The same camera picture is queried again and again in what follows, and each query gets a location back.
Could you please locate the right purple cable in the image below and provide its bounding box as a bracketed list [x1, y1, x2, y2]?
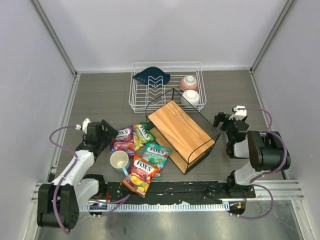
[231, 106, 287, 220]

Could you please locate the teal mint candy bag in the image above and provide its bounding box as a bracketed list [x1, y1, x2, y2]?
[142, 142, 172, 181]

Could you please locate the wooden two-tier wire shelf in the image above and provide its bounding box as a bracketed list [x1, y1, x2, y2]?
[145, 88, 221, 175]

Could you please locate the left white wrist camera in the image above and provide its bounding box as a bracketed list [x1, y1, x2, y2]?
[75, 118, 91, 134]

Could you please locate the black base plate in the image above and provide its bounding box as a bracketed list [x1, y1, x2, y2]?
[91, 181, 256, 205]

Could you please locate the dark blue leaf plate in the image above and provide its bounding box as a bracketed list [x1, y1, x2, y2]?
[132, 66, 171, 88]

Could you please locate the aluminium rail frame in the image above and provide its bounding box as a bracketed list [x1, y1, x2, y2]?
[40, 0, 320, 240]

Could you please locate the pink patterned bowl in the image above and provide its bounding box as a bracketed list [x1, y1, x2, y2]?
[179, 75, 198, 92]

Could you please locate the orange fruits candy bag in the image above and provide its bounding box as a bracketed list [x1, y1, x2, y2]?
[120, 155, 158, 198]

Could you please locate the purple berries candy bag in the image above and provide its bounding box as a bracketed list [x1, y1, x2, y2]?
[110, 126, 135, 157]

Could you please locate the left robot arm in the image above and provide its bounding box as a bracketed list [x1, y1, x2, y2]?
[37, 118, 118, 235]

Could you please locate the green candy bag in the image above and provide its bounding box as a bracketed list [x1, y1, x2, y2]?
[133, 122, 156, 151]

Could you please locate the white bowl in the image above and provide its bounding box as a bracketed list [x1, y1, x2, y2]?
[180, 89, 200, 107]

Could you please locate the white slotted cable duct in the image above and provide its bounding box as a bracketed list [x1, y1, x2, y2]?
[80, 201, 230, 213]

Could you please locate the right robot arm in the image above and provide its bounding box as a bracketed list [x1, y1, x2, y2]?
[213, 110, 291, 193]

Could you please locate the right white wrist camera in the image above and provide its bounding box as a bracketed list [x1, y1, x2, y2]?
[228, 105, 247, 122]

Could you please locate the white wire dish rack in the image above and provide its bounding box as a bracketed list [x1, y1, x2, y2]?
[128, 61, 207, 113]

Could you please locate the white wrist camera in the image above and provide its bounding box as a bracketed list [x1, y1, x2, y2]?
[228, 105, 247, 122]
[75, 118, 91, 134]

